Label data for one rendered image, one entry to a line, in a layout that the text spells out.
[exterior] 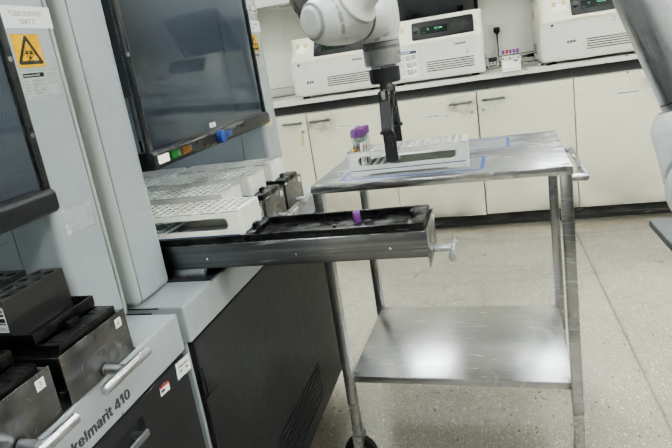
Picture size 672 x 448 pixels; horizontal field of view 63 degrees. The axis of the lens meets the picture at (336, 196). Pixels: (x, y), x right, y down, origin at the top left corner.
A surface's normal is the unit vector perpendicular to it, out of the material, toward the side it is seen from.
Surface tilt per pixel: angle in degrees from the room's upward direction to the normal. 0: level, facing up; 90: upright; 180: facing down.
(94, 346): 90
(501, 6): 90
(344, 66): 90
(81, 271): 90
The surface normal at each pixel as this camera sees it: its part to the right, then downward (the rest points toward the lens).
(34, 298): 0.96, -0.08
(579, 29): -0.25, 0.27
